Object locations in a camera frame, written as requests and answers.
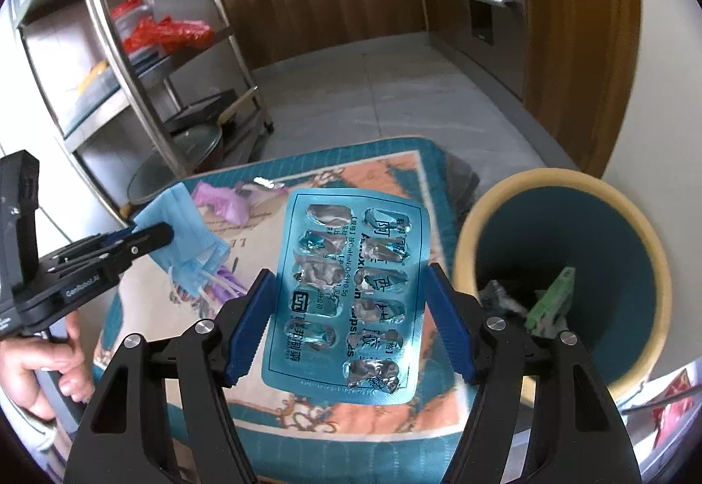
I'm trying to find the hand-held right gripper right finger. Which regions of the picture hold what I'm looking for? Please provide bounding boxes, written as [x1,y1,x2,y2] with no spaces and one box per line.
[428,262,640,484]

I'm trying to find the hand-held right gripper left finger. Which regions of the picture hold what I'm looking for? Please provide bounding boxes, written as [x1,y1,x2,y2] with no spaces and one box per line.
[63,268,274,484]

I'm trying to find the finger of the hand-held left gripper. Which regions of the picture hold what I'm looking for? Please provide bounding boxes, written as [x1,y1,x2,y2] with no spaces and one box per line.
[52,222,175,274]

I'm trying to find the blue face mask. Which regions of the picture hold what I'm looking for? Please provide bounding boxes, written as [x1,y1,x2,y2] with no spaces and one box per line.
[132,185,232,301]

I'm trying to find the teal foil blister pack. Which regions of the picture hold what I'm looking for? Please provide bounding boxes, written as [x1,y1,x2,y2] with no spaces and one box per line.
[262,188,430,406]

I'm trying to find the green white medicine box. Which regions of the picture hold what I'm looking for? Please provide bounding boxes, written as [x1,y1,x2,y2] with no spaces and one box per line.
[525,267,577,337]

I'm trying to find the cream and teal trash bin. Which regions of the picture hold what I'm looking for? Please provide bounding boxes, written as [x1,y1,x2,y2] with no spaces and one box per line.
[452,169,673,404]

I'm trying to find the person's left hand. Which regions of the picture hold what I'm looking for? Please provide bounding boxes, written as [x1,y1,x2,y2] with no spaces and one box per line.
[0,311,95,422]

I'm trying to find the dark round pan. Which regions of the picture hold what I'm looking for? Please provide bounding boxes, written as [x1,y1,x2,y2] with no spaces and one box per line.
[127,155,183,205]

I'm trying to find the lilac plastic glove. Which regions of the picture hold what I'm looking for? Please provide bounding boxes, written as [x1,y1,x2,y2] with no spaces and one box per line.
[191,180,252,225]

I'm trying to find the glass pot lid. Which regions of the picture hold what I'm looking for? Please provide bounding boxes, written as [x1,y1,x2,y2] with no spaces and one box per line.
[170,125,226,172]

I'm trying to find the patterned teal orange mat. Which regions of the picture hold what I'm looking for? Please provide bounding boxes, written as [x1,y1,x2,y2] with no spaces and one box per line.
[93,136,484,480]

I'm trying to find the dark grey cloth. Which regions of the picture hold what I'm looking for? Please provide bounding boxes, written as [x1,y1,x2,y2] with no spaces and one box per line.
[447,152,482,214]

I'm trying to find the stainless steel shelf rack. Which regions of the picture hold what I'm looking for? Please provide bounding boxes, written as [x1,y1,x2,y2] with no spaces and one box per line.
[8,0,275,222]

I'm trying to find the red plastic bag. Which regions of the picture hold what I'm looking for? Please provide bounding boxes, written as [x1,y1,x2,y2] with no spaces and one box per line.
[123,18,215,55]

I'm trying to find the printed papers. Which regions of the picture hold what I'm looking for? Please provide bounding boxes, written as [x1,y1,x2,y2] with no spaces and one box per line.
[625,363,702,470]

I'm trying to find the tall wooden panel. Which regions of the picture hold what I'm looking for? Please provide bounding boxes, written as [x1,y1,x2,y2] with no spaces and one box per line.
[518,0,642,179]

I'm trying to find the black griddle pan wooden handle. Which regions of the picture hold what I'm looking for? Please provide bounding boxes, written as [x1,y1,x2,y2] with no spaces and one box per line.
[165,86,260,134]

